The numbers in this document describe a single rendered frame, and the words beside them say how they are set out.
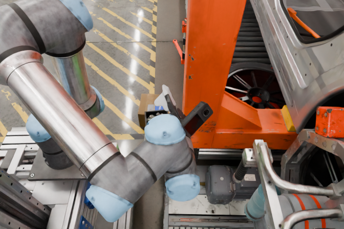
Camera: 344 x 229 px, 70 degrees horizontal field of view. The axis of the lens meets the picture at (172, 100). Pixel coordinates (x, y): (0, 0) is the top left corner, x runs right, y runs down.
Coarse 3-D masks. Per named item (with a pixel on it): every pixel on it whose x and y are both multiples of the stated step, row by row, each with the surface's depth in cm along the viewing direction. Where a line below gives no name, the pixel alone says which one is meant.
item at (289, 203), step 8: (280, 200) 77; (288, 200) 77; (296, 200) 77; (304, 200) 77; (312, 200) 77; (320, 200) 77; (264, 208) 85; (288, 208) 75; (296, 208) 75; (304, 208) 74; (312, 208) 75; (296, 224) 73; (304, 224) 73; (312, 224) 73; (320, 224) 72; (328, 224) 72; (336, 224) 72
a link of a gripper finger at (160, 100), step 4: (164, 88) 75; (168, 88) 75; (164, 92) 74; (168, 92) 73; (160, 96) 75; (156, 100) 75; (160, 100) 74; (164, 100) 74; (172, 100) 72; (156, 104) 75; (160, 104) 74; (164, 104) 73; (164, 108) 73
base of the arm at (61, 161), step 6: (48, 156) 89; (54, 156) 89; (60, 156) 90; (66, 156) 91; (48, 162) 91; (54, 162) 90; (60, 162) 91; (66, 162) 92; (72, 162) 93; (54, 168) 93; (60, 168) 93; (66, 168) 94
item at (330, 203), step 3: (342, 195) 68; (339, 198) 69; (342, 198) 68; (327, 201) 74; (330, 201) 73; (333, 201) 71; (336, 201) 70; (339, 201) 69; (342, 201) 68; (327, 204) 74; (330, 204) 73; (333, 204) 71; (336, 204) 70; (327, 207) 74; (330, 207) 73; (333, 207) 71; (330, 219) 73; (333, 219) 72; (336, 219) 72
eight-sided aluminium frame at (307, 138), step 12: (300, 132) 89; (312, 132) 82; (300, 144) 89; (312, 144) 89; (324, 144) 76; (336, 144) 69; (288, 156) 99; (300, 156) 97; (288, 168) 102; (288, 180) 102
